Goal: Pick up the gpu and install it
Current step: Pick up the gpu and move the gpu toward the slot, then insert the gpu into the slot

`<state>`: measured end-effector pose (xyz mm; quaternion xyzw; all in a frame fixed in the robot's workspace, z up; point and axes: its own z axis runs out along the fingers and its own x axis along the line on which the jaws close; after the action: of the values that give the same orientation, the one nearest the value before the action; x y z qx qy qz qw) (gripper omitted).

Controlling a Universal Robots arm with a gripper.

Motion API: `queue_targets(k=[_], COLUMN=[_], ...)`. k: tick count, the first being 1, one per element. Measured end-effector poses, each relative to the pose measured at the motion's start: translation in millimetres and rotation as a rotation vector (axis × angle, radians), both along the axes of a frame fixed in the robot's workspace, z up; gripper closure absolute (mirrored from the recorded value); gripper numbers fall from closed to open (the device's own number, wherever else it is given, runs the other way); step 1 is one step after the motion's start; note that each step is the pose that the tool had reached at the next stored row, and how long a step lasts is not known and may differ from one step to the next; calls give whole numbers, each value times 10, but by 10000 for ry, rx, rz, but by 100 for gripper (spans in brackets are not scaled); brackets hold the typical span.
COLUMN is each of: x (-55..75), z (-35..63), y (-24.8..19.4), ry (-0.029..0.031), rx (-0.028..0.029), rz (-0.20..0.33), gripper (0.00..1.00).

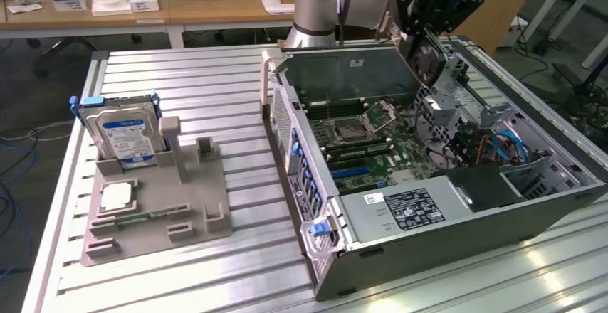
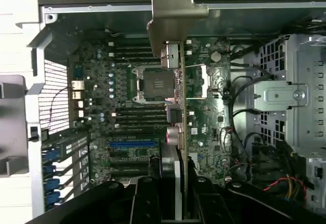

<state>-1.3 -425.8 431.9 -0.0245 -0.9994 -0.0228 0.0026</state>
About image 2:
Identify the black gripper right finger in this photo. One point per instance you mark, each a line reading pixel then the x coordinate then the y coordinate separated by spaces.
pixel 203 203

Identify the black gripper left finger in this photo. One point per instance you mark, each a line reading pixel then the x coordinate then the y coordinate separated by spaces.
pixel 150 201

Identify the black expansion slot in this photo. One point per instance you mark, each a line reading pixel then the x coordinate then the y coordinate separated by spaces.
pixel 127 166
pixel 127 155
pixel 132 135

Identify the blue expansion slot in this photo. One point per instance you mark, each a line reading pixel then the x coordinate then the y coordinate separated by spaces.
pixel 132 144

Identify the black RAM slot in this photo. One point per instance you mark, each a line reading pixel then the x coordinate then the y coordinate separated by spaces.
pixel 132 55
pixel 140 115
pixel 132 50
pixel 140 109
pixel 140 126
pixel 132 59
pixel 132 45
pixel 140 121

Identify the green motherboard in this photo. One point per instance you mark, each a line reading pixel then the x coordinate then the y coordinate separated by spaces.
pixel 203 127

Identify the blue card retention clip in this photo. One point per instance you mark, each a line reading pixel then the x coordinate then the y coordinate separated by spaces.
pixel 54 197
pixel 52 183
pixel 51 169
pixel 50 155

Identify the CPU socket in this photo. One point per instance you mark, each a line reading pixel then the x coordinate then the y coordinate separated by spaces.
pixel 152 81

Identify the metal socket cover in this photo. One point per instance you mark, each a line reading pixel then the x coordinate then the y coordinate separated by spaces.
pixel 205 81

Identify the silver coin cell battery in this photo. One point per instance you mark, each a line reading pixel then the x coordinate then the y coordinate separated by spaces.
pixel 216 56

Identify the metal disk bay cage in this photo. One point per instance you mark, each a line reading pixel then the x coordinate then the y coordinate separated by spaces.
pixel 305 68

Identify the open dark PC case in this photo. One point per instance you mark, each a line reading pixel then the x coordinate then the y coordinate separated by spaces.
pixel 102 20

